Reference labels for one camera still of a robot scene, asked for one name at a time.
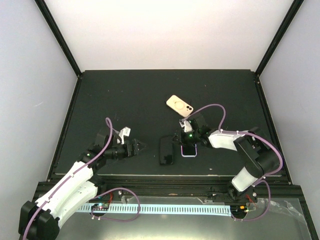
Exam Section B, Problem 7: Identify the black phone case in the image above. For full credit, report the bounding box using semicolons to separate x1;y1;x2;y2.
159;135;174;166

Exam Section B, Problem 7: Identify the lavender phone case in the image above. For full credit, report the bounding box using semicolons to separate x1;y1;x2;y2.
180;143;198;158

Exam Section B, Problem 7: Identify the beige phone case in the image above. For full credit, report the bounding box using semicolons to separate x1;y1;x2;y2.
166;95;194;118

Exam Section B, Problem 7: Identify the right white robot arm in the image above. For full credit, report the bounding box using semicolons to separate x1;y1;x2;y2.
171;114;283;202

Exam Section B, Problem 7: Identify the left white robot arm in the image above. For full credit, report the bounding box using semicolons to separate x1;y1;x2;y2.
18;127;146;240

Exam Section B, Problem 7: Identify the left circuit board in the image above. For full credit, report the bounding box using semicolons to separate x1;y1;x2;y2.
91;203;109;211

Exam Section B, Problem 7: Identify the circuit board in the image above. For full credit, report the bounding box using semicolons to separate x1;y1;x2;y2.
231;205;257;213
91;203;109;211

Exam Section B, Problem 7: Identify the right circuit board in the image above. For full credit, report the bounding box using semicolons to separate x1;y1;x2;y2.
231;205;257;213

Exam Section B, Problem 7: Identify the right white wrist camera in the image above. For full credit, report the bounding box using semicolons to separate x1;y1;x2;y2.
179;119;193;133

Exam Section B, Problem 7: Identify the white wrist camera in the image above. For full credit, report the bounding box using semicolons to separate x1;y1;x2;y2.
179;119;193;133
117;126;131;145

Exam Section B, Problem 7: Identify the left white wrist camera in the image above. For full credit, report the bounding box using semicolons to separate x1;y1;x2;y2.
117;126;131;145

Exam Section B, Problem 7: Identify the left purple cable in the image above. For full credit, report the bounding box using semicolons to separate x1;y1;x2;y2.
23;117;141;240

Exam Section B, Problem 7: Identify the purple cable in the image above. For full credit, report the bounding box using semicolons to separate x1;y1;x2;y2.
183;104;285;223
23;117;141;240

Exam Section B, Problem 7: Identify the black front rail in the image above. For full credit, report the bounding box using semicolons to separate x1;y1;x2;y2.
32;174;305;198

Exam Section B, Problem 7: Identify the light blue cable duct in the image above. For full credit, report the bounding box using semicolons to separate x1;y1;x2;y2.
77;203;231;217

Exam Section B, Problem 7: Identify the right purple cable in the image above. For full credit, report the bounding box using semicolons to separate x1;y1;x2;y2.
183;104;285;223

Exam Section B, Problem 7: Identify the left black frame post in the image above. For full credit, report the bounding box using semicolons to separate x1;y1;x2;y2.
34;0;82;77

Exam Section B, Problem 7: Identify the black frame post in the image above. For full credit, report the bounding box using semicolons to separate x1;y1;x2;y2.
255;0;304;77
34;0;82;77

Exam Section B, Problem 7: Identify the right black frame post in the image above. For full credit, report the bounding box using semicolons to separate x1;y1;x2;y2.
255;0;304;77

